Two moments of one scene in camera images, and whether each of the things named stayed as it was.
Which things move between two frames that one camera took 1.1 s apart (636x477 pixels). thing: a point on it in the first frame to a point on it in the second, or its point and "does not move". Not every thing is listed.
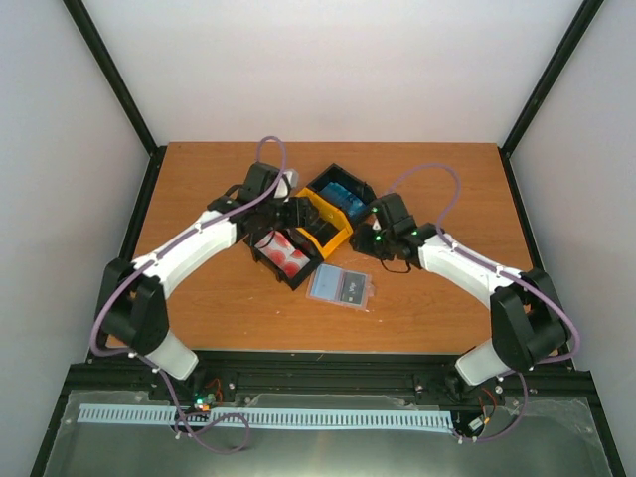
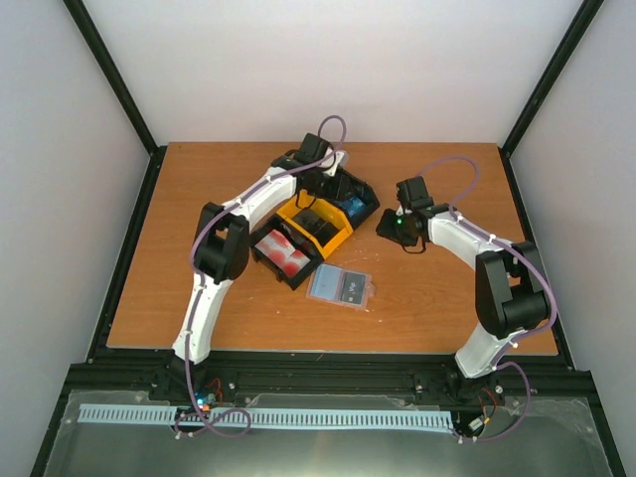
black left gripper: [299, 214] to [319, 197]
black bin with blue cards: [348, 191] does not move
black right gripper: [361, 243] to [384, 229]
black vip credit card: [353, 287] does not move
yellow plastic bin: [330, 212] does not move
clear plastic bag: [346, 287] does not move
